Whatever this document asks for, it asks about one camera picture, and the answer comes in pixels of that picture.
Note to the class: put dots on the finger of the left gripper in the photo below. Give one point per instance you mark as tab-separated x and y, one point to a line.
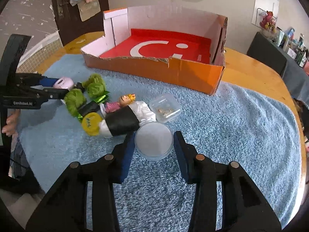
51	94
47	82

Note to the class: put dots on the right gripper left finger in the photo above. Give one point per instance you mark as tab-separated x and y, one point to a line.
123	153

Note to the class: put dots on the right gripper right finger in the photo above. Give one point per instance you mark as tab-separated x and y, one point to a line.
186	157

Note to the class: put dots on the pink white round device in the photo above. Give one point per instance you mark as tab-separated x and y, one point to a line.
64	83

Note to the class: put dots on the green fuzzy scrunchie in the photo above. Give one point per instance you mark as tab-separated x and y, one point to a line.
95	85
74	100

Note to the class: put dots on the black roll white cloth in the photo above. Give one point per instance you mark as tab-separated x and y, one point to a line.
119	120

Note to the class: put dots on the clear square plastic box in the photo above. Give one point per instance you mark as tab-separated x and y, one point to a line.
165	107

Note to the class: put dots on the person hand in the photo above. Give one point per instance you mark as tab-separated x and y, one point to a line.
11	123

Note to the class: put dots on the yellow bottle cap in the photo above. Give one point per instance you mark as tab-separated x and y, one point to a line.
90	123

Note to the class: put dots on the black green foil packet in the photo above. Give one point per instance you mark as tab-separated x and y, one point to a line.
92	106

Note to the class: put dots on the princess figurine pink dress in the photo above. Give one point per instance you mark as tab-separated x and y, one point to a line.
123	101

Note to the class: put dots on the blue fluffy towel mat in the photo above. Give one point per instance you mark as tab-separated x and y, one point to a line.
235	124

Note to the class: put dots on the dark wooden door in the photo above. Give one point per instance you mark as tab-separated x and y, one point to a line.
69	23

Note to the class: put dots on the orange cardboard box tray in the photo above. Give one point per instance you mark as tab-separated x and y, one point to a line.
166	43

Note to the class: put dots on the blue cloth side table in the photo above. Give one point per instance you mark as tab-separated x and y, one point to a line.
294	77

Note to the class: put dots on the red plush toy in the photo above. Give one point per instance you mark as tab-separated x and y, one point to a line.
268	22

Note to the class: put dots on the wall mirror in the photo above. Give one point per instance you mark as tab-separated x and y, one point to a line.
260	10

